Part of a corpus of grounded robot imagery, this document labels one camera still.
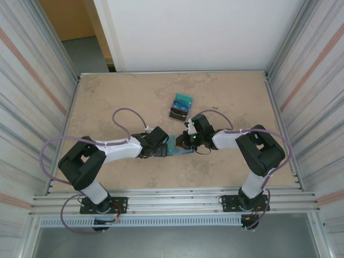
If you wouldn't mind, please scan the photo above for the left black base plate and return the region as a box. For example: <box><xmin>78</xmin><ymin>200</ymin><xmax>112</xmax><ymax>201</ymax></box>
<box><xmin>80</xmin><ymin>197</ymin><xmax>128</xmax><ymax>215</ymax></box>

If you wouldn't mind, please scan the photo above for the orange base wire bundle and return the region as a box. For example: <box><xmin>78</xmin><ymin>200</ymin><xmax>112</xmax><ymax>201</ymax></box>
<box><xmin>241</xmin><ymin>205</ymin><xmax>262</xmax><ymax>224</ymax></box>
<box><xmin>94</xmin><ymin>203</ymin><xmax>127</xmax><ymax>225</ymax></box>

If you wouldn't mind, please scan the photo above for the corrugated enclosure side panel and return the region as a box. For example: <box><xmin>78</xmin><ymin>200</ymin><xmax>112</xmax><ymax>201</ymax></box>
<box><xmin>264</xmin><ymin>0</ymin><xmax>344</xmax><ymax>242</ymax></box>
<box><xmin>0</xmin><ymin>0</ymin><xmax>81</xmax><ymax>242</ymax></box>

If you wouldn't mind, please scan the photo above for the slotted grey cable duct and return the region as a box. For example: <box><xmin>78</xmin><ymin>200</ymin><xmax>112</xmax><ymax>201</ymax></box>
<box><xmin>39</xmin><ymin>216</ymin><xmax>242</xmax><ymax>228</ymax></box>

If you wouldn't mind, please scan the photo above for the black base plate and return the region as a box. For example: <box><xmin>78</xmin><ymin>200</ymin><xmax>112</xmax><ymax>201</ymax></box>
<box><xmin>80</xmin><ymin>197</ymin><xmax>128</xmax><ymax>215</ymax></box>
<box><xmin>220</xmin><ymin>193</ymin><xmax>270</xmax><ymax>213</ymax></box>

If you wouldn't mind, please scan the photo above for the aluminium mounting rail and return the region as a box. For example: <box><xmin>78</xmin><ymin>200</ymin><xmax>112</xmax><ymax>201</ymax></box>
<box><xmin>28</xmin><ymin>188</ymin><xmax>322</xmax><ymax>216</ymax></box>

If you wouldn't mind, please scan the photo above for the blue credit card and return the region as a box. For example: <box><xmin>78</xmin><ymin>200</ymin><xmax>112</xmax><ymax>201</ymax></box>
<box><xmin>171</xmin><ymin>101</ymin><xmax>192</xmax><ymax>113</ymax></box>

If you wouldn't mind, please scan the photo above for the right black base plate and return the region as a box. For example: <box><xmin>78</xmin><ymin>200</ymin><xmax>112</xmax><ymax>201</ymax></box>
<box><xmin>220</xmin><ymin>193</ymin><xmax>270</xmax><ymax>213</ymax></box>

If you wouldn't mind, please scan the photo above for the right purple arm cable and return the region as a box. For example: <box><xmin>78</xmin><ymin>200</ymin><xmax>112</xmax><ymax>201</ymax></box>
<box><xmin>197</xmin><ymin>109</ymin><xmax>293</xmax><ymax>231</ymax></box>

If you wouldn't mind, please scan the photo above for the teal credit card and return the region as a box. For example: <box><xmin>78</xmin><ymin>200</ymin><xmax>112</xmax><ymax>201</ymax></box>
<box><xmin>174</xmin><ymin>93</ymin><xmax>194</xmax><ymax>105</ymax></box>

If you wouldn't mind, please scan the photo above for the white door frame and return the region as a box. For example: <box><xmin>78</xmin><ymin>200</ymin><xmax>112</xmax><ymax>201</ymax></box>
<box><xmin>92</xmin><ymin>0</ymin><xmax>127</xmax><ymax>73</ymax></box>

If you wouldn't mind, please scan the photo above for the orange wooden door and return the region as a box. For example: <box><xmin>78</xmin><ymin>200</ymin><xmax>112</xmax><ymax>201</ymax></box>
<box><xmin>39</xmin><ymin>0</ymin><xmax>115</xmax><ymax>73</ymax></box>

